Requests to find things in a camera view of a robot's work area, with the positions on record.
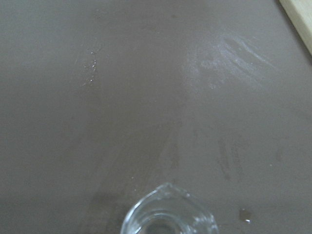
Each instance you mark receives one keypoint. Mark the clear glass cup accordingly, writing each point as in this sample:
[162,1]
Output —
[169,209]

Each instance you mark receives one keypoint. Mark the wooden cutting board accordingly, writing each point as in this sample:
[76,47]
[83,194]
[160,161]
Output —
[300,14]

